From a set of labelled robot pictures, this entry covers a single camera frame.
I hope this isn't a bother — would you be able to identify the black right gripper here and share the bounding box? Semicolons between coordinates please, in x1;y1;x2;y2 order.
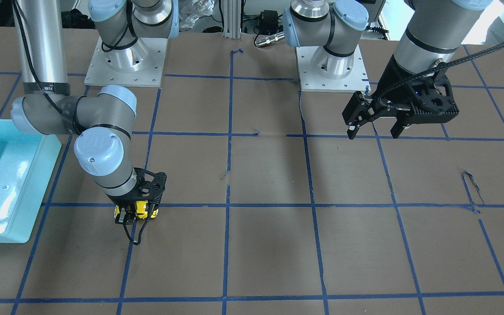
108;168;167;225

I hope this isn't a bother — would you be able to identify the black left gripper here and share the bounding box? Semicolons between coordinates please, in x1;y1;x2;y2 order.
342;56;459;140

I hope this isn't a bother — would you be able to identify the yellow toy beetle car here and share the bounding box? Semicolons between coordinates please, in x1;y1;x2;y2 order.
114;200;148;225

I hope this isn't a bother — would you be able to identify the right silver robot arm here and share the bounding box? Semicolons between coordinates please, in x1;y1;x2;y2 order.
11;0;178;226

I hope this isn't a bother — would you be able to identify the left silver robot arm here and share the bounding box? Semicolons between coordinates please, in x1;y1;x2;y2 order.
282;0;491;139

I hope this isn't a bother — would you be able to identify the turquoise plastic bin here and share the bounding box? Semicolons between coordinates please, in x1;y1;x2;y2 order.
0;119;62;243

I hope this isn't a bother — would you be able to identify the black power adapter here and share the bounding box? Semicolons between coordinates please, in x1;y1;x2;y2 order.
258;10;279;35

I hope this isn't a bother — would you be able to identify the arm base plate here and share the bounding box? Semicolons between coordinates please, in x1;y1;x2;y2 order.
84;38;168;88
296;46;371;93

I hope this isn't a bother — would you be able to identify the aluminium frame post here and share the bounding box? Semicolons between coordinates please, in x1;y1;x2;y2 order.
220;0;243;40

